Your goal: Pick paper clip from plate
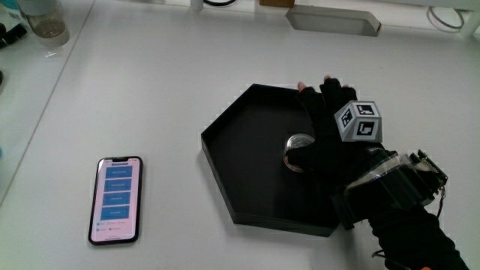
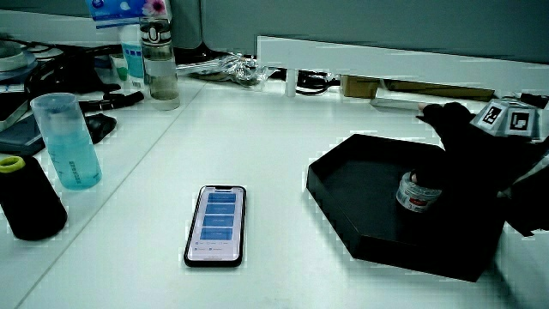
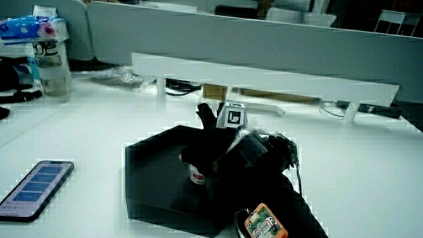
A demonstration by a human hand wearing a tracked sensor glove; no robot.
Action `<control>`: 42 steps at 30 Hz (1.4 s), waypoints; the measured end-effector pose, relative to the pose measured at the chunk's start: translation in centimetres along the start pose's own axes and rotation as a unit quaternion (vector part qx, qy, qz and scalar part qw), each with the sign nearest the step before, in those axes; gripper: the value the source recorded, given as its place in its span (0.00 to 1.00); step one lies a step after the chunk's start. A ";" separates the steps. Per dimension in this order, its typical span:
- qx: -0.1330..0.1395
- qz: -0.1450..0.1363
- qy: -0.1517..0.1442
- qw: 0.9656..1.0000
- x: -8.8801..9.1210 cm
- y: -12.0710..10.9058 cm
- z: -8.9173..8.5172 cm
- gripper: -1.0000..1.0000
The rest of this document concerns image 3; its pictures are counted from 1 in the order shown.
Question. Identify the white desk shelf riser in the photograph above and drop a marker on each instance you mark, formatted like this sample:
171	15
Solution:
251	77

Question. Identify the grey desk partition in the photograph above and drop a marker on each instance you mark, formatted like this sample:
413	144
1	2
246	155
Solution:
251	43

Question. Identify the red and white paper clip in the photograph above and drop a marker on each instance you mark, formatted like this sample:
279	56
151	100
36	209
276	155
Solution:
197	176

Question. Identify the clear water bottle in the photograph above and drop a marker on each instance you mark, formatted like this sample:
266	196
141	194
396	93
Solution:
51	66

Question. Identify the white chair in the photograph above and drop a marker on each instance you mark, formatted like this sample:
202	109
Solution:
398	22

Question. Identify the black square tray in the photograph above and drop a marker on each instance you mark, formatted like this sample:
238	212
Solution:
155	175

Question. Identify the wooden stick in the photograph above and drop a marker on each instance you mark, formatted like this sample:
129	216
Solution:
277	96

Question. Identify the person's right hand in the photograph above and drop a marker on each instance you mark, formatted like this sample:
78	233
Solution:
211	148

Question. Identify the black smartphone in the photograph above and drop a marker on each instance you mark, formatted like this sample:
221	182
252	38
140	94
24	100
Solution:
33	190

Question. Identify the blue tissue pack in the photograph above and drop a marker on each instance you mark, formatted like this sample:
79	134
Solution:
23	28

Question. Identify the brown cardboard box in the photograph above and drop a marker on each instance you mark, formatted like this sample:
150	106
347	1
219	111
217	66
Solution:
214	91

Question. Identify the clear plastic bag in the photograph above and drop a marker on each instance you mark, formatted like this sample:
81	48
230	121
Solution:
122	77

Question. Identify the black power strip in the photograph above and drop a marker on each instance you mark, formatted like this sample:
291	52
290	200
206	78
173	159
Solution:
380	109

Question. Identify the person's right forearm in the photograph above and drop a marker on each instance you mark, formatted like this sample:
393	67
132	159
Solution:
281	201

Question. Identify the orange circuit board tracker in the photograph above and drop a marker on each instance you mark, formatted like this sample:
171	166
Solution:
266	224

